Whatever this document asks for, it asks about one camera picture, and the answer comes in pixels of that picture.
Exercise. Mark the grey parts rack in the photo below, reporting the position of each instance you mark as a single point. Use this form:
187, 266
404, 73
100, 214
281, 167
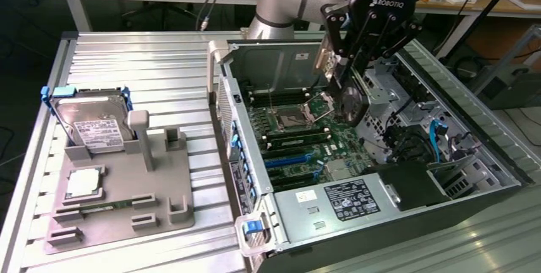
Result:
117, 184

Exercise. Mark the aluminium profile frame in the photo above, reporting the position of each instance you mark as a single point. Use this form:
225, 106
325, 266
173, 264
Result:
511, 51

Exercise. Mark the hard disk in blue caddy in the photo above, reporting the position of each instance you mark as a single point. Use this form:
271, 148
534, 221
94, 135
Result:
96, 127

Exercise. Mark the black office chair base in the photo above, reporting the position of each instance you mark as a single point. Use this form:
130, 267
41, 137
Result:
166, 6

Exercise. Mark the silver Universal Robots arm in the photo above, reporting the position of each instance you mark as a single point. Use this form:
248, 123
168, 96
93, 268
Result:
279, 7

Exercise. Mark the grey power supply unit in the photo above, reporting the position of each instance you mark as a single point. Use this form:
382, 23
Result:
304, 222

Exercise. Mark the silver chipset heatsink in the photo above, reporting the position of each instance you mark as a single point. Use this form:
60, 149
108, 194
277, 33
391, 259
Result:
337, 170

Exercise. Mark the open black PC case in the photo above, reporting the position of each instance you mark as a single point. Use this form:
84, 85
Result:
422, 238

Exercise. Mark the black slanted tripod pole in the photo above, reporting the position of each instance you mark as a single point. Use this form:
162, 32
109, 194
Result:
491, 0

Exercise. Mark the silver CPU chip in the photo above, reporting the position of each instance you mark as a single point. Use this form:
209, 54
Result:
84, 184

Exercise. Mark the blue expansion slot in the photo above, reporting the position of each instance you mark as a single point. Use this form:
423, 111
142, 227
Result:
287, 161

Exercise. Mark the thin metal locking lever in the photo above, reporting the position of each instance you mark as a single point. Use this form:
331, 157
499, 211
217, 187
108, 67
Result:
271, 105

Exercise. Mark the dark grey equipment box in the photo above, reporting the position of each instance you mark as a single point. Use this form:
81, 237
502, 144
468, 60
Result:
519, 89

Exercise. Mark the silver CPU socket cover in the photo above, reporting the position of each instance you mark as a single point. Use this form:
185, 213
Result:
316, 108

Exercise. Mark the silver disk bay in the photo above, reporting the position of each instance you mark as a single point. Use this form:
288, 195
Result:
460, 187

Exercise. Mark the silver perforated drive cage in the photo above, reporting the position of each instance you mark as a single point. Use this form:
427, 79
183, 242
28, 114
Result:
382, 95

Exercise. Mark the green Nvidia graphics card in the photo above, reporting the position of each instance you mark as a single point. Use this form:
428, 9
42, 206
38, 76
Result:
352, 102

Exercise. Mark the black expansion slot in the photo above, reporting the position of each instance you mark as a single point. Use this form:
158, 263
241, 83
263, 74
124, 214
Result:
291, 175
295, 182
287, 153

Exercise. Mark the black plastic fan shroud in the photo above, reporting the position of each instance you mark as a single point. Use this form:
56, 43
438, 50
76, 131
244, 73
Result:
404, 187

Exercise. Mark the CPU socket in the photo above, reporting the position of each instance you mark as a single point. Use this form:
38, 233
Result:
291, 118

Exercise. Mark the green RAM stick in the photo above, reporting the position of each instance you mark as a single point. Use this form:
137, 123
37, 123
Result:
109, 206
295, 141

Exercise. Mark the green Dell motherboard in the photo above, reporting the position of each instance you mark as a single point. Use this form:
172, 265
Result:
337, 140

